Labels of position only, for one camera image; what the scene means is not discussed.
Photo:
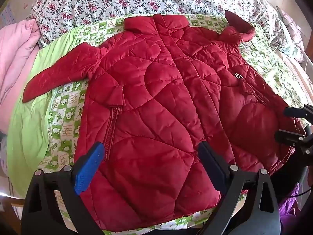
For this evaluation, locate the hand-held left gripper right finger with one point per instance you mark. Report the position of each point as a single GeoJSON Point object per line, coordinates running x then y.
{"type": "Point", "coordinates": [212, 169]}

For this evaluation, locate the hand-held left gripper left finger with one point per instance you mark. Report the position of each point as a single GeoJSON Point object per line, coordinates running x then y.
{"type": "Point", "coordinates": [90, 166]}

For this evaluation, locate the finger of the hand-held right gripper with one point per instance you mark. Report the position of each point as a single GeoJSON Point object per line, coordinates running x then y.
{"type": "Point", "coordinates": [288, 137]}
{"type": "Point", "coordinates": [297, 111]}

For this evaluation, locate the red quilted jacket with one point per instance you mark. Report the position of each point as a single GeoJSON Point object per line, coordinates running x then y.
{"type": "Point", "coordinates": [159, 98]}

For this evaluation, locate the green checkered printed blanket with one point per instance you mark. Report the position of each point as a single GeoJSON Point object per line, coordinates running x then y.
{"type": "Point", "coordinates": [29, 127]}

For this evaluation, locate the purple cloth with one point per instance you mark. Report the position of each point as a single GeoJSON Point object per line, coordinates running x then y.
{"type": "Point", "coordinates": [296, 213]}

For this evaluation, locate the plaid pillow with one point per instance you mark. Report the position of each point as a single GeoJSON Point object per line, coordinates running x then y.
{"type": "Point", "coordinates": [292, 34]}

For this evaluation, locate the pink quilt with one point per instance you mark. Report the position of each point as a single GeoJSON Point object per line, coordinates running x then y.
{"type": "Point", "coordinates": [14, 61]}

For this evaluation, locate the floral quilt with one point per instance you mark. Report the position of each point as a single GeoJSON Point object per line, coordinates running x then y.
{"type": "Point", "coordinates": [122, 0]}

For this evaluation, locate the wooden bed frame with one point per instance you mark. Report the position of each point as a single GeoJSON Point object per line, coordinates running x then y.
{"type": "Point", "coordinates": [9, 215]}

